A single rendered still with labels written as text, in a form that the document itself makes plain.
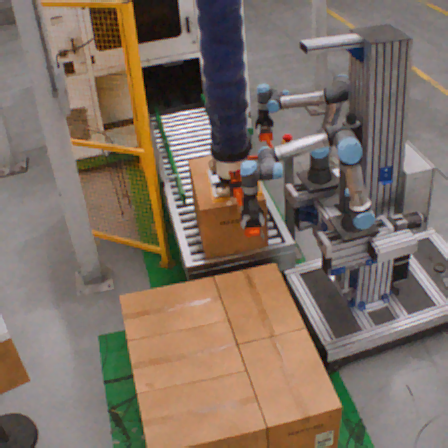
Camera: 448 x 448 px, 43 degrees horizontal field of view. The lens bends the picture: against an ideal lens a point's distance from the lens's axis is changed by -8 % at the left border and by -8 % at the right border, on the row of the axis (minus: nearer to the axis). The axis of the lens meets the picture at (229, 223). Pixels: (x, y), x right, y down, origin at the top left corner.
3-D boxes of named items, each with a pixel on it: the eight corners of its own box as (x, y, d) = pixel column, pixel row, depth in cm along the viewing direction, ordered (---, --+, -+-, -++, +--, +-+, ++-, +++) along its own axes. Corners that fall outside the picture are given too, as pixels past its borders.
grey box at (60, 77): (63, 103, 384) (54, 62, 366) (71, 101, 385) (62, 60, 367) (63, 115, 369) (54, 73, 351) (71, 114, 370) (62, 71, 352)
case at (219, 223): (193, 207, 437) (187, 159, 412) (249, 198, 440) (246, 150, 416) (206, 262, 389) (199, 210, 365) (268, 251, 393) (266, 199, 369)
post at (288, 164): (284, 253, 475) (281, 139, 415) (293, 251, 476) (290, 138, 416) (287, 258, 470) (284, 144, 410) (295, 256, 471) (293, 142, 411)
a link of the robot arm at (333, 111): (309, 154, 367) (333, 78, 331) (313, 142, 378) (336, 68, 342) (327, 161, 366) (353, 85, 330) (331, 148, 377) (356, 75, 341)
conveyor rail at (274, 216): (211, 114, 583) (209, 97, 571) (216, 113, 584) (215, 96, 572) (287, 266, 402) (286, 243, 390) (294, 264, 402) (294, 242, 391)
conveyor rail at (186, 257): (144, 127, 573) (142, 109, 562) (150, 126, 574) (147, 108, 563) (189, 287, 392) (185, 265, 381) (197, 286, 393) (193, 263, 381)
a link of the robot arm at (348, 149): (370, 211, 318) (352, 125, 285) (378, 228, 306) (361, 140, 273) (349, 218, 319) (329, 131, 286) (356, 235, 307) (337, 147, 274)
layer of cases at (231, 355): (131, 338, 394) (119, 295, 370) (276, 307, 409) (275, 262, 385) (161, 492, 300) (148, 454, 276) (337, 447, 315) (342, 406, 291)
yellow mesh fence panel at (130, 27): (82, 245, 501) (23, 2, 375) (88, 238, 508) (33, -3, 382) (171, 269, 469) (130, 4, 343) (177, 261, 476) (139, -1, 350)
